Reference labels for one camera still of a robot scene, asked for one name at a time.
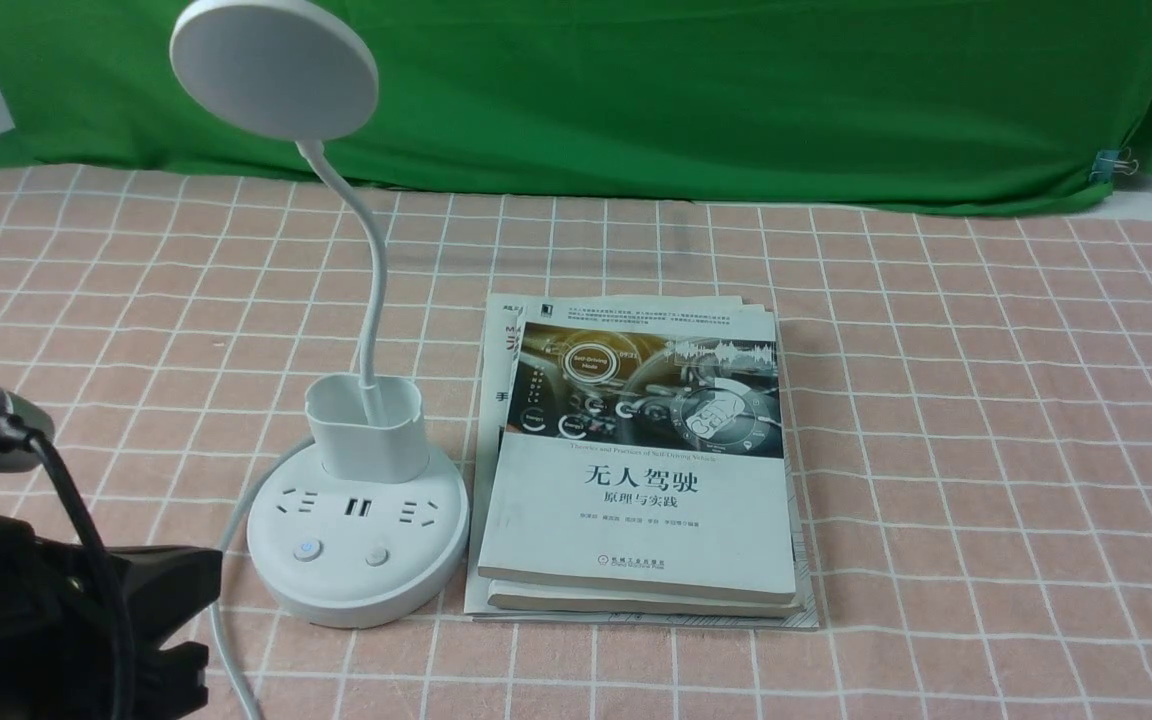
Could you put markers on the blue binder clip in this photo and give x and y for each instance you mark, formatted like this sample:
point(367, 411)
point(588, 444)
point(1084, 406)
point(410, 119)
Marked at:
point(1114, 165)

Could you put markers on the top white self-driving book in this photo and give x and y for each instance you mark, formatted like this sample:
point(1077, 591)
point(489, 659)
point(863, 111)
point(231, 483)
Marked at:
point(636, 500)

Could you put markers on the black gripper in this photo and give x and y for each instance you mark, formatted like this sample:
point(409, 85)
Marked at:
point(57, 659)

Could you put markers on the pink checkered tablecloth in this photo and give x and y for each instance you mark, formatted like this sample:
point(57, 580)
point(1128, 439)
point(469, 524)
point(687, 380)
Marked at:
point(970, 429)

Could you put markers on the bottom book in stack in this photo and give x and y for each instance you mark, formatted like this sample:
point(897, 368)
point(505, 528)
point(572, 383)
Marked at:
point(512, 602)

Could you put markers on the green backdrop cloth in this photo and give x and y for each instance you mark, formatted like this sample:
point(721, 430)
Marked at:
point(960, 108)

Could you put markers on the white desk lamp with sockets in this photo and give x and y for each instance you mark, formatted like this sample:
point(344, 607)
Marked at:
point(367, 520)

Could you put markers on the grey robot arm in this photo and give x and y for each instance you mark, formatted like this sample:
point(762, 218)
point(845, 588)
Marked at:
point(25, 445)

